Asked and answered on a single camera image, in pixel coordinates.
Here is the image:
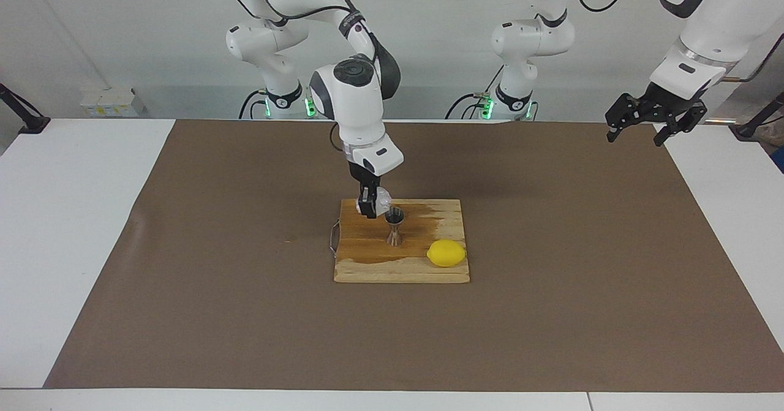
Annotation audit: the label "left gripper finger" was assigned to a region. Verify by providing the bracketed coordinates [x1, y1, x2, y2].
[653, 101, 709, 148]
[605, 92, 644, 144]

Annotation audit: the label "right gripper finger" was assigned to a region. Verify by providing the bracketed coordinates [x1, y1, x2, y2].
[356, 187, 377, 219]

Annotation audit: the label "steel double jigger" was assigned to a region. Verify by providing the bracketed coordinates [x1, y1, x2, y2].
[384, 206, 405, 247]

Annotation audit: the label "wooden cutting board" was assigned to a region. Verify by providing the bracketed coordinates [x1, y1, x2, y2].
[329, 198, 471, 284]

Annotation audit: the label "black clamp stand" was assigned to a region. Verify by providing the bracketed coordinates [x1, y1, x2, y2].
[729, 91, 784, 141]
[0, 83, 51, 135]

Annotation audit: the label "yellow lemon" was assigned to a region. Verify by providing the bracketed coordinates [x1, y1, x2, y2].
[426, 239, 467, 268]

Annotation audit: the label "brown paper table mat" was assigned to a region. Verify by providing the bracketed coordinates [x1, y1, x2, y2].
[43, 120, 784, 393]

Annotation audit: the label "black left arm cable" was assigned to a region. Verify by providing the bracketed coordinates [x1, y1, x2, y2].
[567, 0, 784, 84]

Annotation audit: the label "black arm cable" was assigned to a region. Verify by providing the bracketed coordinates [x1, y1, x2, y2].
[567, 0, 784, 84]
[217, 0, 393, 153]

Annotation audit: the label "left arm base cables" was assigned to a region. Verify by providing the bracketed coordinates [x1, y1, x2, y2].
[445, 65, 540, 121]

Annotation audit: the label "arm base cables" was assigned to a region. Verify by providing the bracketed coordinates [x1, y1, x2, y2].
[445, 65, 540, 121]
[238, 88, 319, 121]

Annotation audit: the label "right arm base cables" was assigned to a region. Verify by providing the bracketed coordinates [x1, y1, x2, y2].
[238, 88, 319, 121]

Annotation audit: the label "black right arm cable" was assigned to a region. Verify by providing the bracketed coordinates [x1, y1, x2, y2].
[217, 0, 393, 153]

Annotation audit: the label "white boxes by wall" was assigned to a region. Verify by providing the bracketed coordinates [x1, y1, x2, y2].
[80, 88, 148, 118]

